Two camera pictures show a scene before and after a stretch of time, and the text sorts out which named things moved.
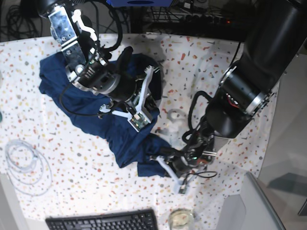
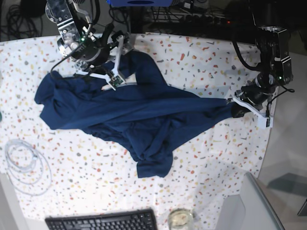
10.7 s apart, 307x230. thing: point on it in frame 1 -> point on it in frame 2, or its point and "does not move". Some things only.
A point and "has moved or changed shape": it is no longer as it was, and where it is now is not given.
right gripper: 180,162 -> 262,87
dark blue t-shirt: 131,146 has moved or changed shape
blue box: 141,3 does not move
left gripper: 116,86 -> 93,51
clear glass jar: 181,219 does not move
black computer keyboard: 144,219 does not move
